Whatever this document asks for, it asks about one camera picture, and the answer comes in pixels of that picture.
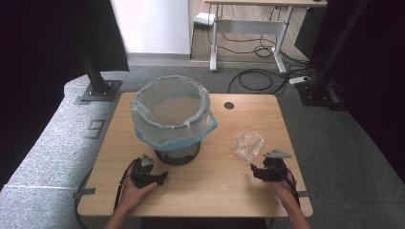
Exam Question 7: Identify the clear plastic wrap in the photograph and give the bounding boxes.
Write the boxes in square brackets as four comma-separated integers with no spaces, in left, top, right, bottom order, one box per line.
[230,130,266,165]

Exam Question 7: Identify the black floor cables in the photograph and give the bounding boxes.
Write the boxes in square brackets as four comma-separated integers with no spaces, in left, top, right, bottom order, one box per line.
[206,4,319,97]

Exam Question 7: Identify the white power strip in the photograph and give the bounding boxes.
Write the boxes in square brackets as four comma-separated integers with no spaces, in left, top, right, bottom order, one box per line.
[288,75,311,86]

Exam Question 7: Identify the grey floor tape marks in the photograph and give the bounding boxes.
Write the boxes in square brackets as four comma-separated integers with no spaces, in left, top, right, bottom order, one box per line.
[84,118,107,140]

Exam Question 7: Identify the white-legged wooden desk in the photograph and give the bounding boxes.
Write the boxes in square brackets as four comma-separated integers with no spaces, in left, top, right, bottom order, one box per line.
[203,0,329,74]

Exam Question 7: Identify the black metal stand with base plate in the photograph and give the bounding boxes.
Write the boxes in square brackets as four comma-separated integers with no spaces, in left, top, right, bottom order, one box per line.
[295,0,371,112]
[76,44,123,103]

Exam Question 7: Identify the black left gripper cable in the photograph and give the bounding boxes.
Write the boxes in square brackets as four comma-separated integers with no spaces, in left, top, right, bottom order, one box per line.
[74,157,141,229]

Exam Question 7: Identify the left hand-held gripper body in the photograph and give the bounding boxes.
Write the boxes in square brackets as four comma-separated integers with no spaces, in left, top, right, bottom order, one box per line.
[129,154,160,189]

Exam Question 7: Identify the person's left hand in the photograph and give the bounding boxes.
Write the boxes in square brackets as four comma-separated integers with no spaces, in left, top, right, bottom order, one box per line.
[117,176,159,212]

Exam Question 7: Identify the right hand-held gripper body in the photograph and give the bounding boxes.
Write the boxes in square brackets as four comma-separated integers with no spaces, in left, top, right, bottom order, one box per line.
[257,149,292,183]

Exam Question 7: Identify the white box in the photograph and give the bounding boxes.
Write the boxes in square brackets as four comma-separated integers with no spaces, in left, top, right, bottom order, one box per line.
[192,11,216,27]

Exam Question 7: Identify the person's right hand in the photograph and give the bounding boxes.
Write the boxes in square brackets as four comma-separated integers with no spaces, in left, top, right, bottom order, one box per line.
[270,176,301,209]

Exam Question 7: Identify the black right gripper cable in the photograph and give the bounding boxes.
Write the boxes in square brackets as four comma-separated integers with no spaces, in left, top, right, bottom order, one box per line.
[276,165,302,208]

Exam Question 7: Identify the black curtain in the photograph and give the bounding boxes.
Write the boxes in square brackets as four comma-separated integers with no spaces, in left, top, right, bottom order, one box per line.
[0,0,130,192]
[294,0,405,175]

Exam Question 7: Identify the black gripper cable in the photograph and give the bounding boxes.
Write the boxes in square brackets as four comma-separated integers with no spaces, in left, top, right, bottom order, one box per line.
[276,165,302,208]
[74,157,141,229]

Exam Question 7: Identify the translucent blue-edged bin liner bag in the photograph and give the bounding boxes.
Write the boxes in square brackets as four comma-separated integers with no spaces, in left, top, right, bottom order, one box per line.
[130,74,220,153]

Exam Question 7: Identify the black mesh waste bin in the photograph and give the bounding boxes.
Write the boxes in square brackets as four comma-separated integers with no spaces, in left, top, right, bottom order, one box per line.
[154,140,203,166]

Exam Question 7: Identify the grey tape strip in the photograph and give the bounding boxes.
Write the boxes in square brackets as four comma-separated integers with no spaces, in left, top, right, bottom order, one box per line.
[297,190,319,200]
[73,187,96,200]

